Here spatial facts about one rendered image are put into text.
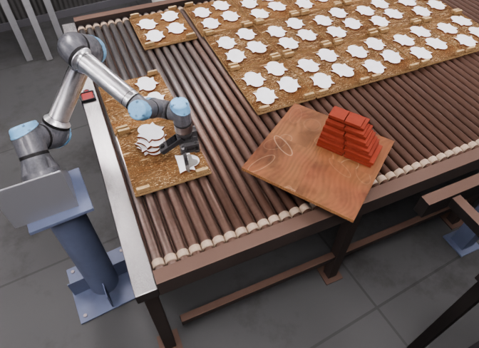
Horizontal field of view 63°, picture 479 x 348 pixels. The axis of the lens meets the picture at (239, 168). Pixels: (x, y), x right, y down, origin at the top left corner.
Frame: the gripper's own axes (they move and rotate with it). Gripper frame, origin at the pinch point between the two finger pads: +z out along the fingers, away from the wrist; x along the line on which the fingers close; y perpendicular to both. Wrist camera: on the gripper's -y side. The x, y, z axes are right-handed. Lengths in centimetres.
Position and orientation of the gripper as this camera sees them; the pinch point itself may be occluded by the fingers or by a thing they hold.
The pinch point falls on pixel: (184, 162)
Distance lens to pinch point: 179.9
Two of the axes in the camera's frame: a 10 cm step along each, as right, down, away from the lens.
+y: 9.5, -2.5, 2.0
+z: 0.1, 6.5, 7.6
